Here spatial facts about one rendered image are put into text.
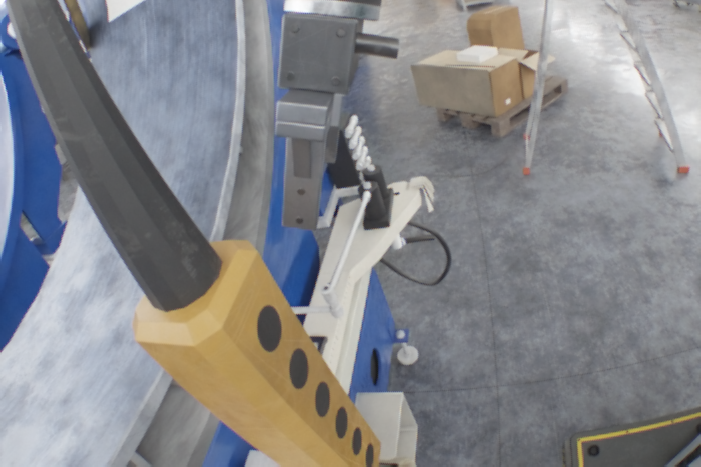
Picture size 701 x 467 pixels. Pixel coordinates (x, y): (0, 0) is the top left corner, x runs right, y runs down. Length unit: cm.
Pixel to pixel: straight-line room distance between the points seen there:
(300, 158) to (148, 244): 12
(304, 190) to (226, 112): 76
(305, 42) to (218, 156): 73
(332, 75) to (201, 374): 20
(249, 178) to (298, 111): 87
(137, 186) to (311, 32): 14
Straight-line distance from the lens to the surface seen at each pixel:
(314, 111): 23
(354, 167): 146
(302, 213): 29
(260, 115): 117
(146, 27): 141
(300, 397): 27
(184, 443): 82
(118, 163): 19
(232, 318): 21
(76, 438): 76
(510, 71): 355
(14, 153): 267
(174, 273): 20
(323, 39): 26
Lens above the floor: 161
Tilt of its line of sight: 32 degrees down
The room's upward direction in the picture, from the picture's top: 20 degrees counter-clockwise
